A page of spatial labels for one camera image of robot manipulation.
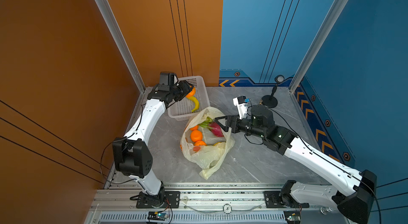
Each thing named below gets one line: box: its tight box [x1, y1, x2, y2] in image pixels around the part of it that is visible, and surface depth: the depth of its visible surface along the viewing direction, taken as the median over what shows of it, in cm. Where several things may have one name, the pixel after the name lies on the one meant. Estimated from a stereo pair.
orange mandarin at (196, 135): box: [190, 129, 203, 143], surface depth 93 cm
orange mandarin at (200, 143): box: [193, 140, 208, 146], surface depth 89 cm
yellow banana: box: [187, 96, 200, 112], surface depth 110 cm
